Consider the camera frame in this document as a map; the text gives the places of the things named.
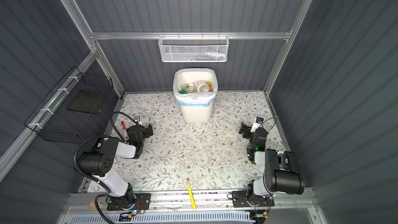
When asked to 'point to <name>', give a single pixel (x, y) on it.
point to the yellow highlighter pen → (191, 194)
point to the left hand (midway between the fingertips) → (140, 125)
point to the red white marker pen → (124, 126)
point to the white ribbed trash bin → (198, 107)
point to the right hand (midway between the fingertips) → (252, 125)
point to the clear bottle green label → (183, 91)
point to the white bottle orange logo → (201, 86)
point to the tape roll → (92, 205)
